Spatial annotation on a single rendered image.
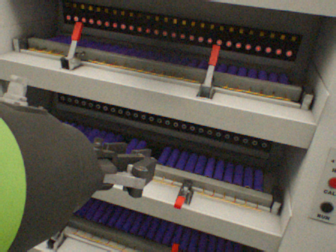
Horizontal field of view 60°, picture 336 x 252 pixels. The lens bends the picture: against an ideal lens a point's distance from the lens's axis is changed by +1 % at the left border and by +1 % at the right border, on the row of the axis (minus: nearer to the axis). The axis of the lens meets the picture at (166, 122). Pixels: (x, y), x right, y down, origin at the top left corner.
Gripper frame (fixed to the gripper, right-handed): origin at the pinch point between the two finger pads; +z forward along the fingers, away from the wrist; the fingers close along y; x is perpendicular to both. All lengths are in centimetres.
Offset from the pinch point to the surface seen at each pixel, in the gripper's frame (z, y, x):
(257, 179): 24.5, -20.1, 1.0
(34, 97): 25.0, 35.5, -4.8
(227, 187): 19.6, -14.5, 3.4
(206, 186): 19.7, -10.6, 4.3
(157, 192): 17.3, -1.9, 7.6
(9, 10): 11.7, 35.5, -20.9
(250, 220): 17.2, -19.6, 7.6
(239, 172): 25.2, -16.3, 0.5
